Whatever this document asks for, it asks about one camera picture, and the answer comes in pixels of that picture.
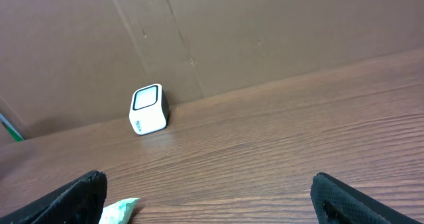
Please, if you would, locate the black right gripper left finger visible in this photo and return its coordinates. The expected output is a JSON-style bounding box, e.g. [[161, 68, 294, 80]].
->
[[1, 170, 107, 224]]

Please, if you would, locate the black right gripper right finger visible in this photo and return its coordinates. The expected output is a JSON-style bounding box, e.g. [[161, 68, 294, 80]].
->
[[310, 172, 419, 224]]

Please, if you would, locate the teal tissue pack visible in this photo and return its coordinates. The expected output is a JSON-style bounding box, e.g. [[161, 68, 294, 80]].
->
[[99, 197, 140, 224]]

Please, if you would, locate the white barcode scanner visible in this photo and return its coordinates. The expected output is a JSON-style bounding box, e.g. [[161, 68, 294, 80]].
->
[[129, 84, 170, 135]]

